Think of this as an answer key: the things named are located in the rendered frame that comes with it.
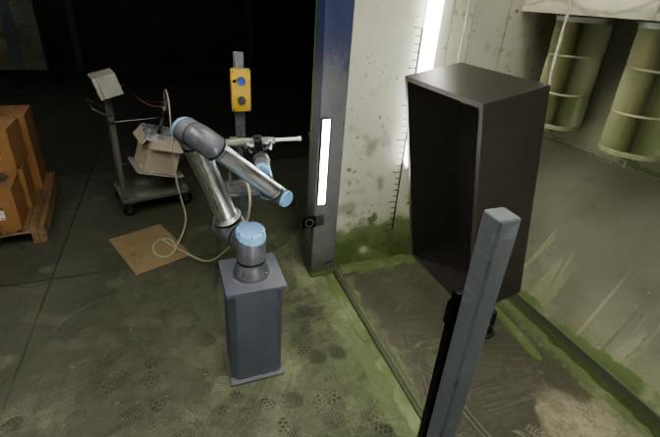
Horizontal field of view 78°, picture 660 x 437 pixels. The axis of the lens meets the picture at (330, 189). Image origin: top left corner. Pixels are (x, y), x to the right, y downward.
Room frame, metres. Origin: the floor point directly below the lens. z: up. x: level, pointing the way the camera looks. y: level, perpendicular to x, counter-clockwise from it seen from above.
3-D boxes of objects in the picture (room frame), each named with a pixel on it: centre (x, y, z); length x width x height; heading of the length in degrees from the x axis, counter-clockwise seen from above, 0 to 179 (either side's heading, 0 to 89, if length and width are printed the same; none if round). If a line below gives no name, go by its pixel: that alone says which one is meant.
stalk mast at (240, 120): (2.61, 0.62, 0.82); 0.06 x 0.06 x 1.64; 22
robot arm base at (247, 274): (1.75, 0.38, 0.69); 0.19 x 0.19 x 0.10
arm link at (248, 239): (1.75, 0.39, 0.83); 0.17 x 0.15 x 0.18; 45
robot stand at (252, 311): (1.75, 0.38, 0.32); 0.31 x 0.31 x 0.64; 22
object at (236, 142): (2.48, 0.44, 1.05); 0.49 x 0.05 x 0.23; 112
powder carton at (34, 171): (3.56, 2.97, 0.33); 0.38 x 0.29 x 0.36; 29
